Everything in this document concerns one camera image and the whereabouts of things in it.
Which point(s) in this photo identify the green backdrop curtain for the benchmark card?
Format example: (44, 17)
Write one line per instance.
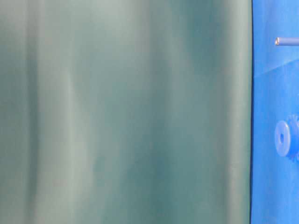
(125, 111)

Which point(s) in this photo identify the blue table mat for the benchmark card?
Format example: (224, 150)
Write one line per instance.
(274, 179)

